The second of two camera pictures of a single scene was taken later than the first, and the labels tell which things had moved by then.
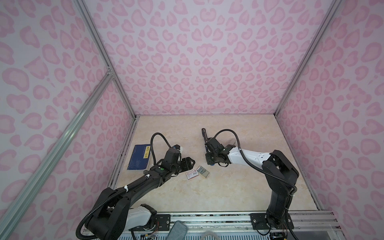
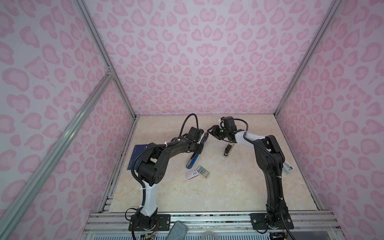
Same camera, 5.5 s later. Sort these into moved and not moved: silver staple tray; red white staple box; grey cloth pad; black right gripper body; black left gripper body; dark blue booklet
Moved: black right gripper body; black left gripper body
Not moved: red white staple box; dark blue booklet; grey cloth pad; silver staple tray
